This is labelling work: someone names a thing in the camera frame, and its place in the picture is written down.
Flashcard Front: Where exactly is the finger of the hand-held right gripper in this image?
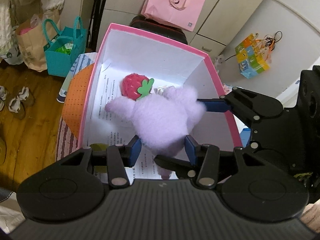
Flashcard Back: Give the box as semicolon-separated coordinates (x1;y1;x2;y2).
154;155;198;179
197;87;284;123

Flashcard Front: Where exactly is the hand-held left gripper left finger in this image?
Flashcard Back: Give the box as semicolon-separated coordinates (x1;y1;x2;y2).
54;135;143;189

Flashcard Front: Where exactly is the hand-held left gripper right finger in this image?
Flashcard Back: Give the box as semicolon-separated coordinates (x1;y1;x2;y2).
184;134;265;190

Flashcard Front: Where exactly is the purple plush toy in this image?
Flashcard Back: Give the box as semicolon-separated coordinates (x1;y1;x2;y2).
105;85;208;180

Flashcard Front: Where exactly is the red strawberry plush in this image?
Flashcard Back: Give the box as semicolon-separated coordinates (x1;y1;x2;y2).
121;73;155;102

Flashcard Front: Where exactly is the pink cardboard box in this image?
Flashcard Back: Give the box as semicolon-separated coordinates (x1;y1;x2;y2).
79;23;243;180

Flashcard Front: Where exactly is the colourful paper gift bag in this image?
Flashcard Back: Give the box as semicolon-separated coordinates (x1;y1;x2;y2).
235;33;271;79

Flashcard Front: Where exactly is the printed paper sheet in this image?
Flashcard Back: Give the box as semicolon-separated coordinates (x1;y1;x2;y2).
87;70;190;180

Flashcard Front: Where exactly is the black suitcase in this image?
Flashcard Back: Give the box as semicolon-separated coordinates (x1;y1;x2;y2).
129;16;189;46

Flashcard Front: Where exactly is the beige wooden wardrobe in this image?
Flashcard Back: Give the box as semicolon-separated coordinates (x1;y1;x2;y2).
100;0;278;58

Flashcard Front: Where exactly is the pink tote bag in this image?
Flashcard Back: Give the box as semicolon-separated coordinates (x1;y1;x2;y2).
140;0;207;32

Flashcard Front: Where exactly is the teal tote bag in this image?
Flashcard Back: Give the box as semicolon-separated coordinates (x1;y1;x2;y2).
42;16;88;77

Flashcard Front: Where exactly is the green item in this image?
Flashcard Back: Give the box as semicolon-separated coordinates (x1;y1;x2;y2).
55;43;74;54

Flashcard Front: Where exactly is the brown paper bag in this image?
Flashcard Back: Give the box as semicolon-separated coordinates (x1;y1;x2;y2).
15;17;60;72

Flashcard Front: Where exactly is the white plastic bag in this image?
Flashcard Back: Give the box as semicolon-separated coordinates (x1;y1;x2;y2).
0;51;23;65

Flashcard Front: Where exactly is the beige wooden panel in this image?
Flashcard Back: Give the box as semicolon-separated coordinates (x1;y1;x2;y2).
64;0;104;49

